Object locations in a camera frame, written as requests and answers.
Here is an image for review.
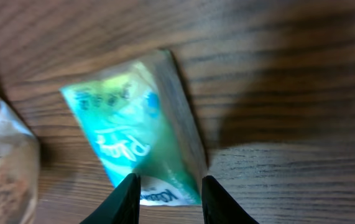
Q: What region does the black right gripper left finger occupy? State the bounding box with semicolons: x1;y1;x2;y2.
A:
80;173;141;224

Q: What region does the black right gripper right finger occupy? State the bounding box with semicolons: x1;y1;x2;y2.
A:
201;175;259;224

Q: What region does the teal white tissue pack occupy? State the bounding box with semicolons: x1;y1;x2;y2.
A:
60;50;207;206

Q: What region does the beige brown bag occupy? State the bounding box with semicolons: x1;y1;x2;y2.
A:
0;98;40;224

